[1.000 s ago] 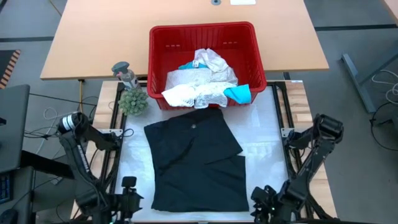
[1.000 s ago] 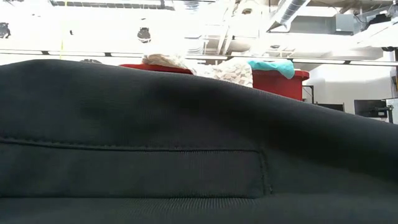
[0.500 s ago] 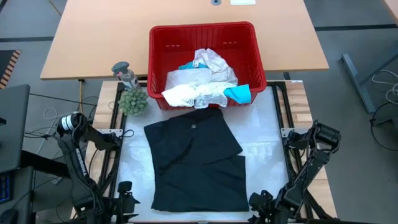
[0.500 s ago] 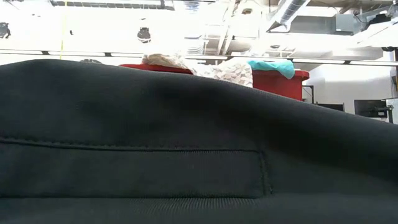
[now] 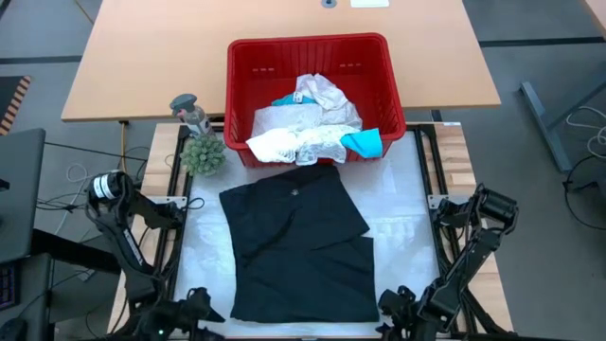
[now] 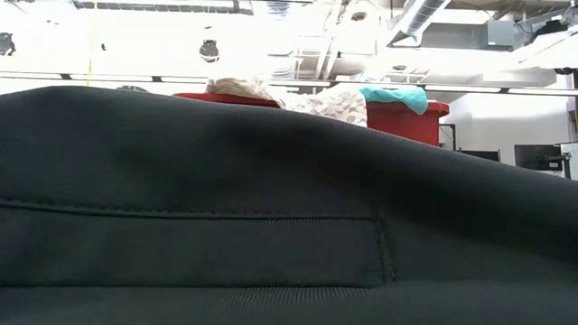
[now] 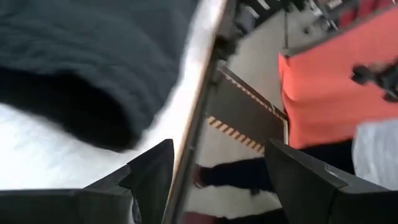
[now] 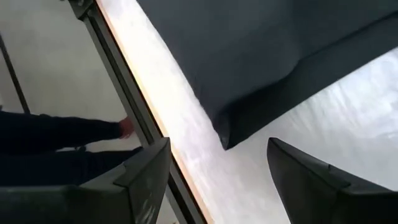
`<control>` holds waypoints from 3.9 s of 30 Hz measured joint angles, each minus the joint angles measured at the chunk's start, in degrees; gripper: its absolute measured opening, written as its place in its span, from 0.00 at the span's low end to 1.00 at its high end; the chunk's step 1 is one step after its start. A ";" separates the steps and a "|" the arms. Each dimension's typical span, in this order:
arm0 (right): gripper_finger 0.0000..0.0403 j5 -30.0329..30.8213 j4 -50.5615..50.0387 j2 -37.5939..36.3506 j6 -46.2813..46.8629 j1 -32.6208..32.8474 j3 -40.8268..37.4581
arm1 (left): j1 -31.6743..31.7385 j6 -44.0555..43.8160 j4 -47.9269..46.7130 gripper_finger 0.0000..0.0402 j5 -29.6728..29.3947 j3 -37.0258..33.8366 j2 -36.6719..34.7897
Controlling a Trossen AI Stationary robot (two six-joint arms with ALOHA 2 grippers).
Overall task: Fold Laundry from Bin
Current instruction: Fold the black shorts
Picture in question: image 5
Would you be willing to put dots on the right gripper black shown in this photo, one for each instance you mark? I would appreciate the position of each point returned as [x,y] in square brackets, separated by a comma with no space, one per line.
[409,317]

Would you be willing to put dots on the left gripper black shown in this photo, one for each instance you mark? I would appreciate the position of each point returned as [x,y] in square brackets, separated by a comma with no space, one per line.
[180,317]

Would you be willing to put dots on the white lace garment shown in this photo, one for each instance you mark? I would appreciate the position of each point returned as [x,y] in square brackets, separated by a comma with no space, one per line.
[303,116]

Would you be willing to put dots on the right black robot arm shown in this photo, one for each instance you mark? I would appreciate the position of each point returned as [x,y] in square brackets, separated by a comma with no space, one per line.
[497,206]

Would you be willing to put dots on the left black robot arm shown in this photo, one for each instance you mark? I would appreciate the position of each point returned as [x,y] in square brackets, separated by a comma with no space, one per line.
[116,232]

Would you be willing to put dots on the red plastic laundry bin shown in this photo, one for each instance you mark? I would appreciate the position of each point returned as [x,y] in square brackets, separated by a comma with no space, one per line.
[246,71]

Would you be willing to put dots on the artificial green potted plant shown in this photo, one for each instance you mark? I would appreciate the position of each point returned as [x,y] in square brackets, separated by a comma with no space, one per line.
[203,155]

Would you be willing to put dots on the teal garment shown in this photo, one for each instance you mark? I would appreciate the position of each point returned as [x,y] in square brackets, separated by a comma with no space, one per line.
[364,142]

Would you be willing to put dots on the white plain garment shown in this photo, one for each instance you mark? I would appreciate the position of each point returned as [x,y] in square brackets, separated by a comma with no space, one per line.
[270,142]

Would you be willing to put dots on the black computer mouse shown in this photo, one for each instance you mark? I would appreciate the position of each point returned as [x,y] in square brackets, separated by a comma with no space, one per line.
[12,329]

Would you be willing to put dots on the clear spray bottle grey trigger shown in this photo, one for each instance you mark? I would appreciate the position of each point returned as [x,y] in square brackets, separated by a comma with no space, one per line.
[191,113]

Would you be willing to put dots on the black keyboard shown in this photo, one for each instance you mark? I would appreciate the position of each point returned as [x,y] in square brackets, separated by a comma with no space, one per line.
[7,286]

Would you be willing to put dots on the white crumpled garment with label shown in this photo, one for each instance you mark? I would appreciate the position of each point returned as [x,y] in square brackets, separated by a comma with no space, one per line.
[322,90]

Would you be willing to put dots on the grey metal desk leg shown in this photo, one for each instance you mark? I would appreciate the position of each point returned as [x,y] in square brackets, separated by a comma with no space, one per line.
[544,123]

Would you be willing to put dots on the light wooden desk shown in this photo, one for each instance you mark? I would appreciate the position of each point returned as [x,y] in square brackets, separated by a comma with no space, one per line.
[165,57]

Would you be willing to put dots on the hazard striped floor mat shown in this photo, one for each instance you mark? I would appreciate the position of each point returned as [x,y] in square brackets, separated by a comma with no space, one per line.
[14,102]

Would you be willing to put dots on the white paper sheet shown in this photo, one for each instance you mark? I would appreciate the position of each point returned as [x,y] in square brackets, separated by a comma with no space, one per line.
[369,3]

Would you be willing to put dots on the black aluminium table frame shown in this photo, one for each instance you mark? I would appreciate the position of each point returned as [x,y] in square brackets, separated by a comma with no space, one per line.
[422,161]

